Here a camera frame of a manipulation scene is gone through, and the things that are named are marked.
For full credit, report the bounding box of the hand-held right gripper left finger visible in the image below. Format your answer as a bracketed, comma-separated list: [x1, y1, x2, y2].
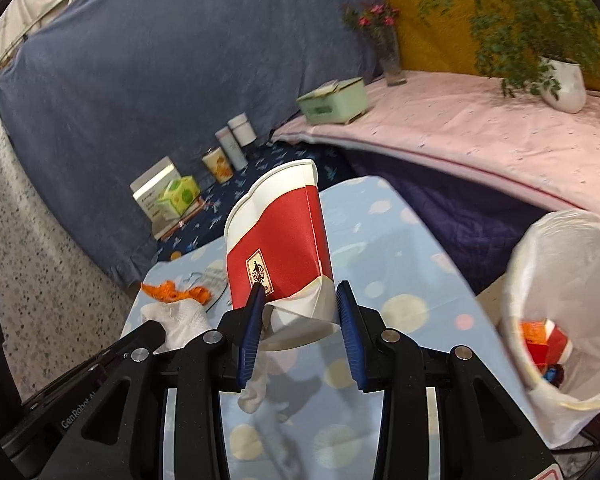
[60, 284, 268, 480]

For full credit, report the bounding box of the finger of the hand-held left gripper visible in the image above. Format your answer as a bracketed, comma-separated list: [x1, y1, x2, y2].
[105, 321, 167, 363]

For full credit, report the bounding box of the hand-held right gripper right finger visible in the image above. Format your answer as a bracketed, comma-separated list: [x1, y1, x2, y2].
[334, 280, 556, 480]

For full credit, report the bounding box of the white tissue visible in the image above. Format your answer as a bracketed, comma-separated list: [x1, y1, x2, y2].
[140, 300, 213, 353]

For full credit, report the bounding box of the red paper packet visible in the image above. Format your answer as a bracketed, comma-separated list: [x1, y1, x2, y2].
[526, 342, 551, 366]

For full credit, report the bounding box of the bin with white bag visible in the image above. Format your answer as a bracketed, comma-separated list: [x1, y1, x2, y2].
[497, 209, 600, 450]

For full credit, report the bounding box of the clear plastic film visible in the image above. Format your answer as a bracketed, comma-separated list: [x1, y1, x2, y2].
[180, 267, 231, 306]

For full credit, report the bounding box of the light blue planet tablecloth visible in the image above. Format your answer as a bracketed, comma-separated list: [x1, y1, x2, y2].
[120, 175, 501, 480]

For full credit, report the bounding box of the white paper box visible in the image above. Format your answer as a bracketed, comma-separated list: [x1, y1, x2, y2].
[130, 156, 181, 238]

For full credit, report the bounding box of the green tissue pack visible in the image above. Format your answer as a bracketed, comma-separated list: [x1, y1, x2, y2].
[157, 176, 201, 220]

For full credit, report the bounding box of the dark purple quilt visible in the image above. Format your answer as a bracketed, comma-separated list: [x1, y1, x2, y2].
[345, 152, 571, 296]

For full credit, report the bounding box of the orange print can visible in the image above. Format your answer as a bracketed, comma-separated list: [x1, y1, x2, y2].
[202, 147, 233, 183]

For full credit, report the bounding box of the dark blue patterned cloth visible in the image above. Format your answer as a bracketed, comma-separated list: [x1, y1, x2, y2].
[155, 140, 353, 261]

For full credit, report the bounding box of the tall white bottle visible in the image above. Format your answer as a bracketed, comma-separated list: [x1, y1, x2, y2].
[215, 126, 248, 171]

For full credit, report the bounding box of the white jar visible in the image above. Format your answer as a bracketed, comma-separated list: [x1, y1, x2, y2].
[227, 113, 257, 148]

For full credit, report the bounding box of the mint green storage box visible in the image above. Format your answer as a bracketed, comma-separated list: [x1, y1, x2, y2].
[297, 76, 371, 126]

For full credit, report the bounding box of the pink cloth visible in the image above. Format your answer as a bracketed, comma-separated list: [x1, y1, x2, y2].
[272, 70, 600, 233]

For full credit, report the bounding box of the glass vase with red flowers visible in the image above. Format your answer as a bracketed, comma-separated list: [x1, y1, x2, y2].
[342, 2, 408, 87]

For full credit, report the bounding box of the blue blanket backdrop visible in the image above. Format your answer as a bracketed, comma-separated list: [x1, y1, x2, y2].
[0, 0, 386, 286]

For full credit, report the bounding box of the yellow cloth backdrop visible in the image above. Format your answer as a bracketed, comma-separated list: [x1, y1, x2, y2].
[362, 0, 600, 96]

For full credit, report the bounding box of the green plant in white pot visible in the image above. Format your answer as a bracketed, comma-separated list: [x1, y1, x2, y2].
[417, 0, 600, 113]

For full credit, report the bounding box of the white curtain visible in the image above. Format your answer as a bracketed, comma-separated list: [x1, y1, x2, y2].
[0, 0, 116, 66]

